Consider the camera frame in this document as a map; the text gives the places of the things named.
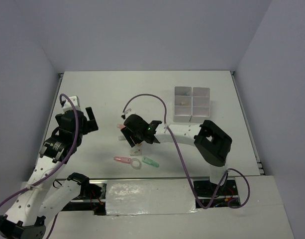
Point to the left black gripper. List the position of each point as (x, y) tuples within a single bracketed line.
[(90, 125)]

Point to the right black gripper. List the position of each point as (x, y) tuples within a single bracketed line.
[(128, 133)]

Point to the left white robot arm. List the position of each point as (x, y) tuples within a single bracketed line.
[(33, 210)]

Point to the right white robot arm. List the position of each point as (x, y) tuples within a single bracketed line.
[(210, 140)]

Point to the white eraser red label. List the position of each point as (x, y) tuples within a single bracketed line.
[(135, 152)]

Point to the green highlighter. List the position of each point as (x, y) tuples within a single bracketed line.
[(150, 162)]

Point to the white base cover plate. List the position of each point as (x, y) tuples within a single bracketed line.
[(149, 197)]

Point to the left white compartment container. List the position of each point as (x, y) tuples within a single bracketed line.
[(182, 109)]

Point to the white compartment container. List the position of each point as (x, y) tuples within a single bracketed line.
[(200, 104), (182, 109)]

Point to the right white compartment container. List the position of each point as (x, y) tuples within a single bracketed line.
[(200, 104)]

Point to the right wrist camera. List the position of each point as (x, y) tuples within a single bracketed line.
[(126, 113)]

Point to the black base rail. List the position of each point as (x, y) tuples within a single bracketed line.
[(226, 196)]

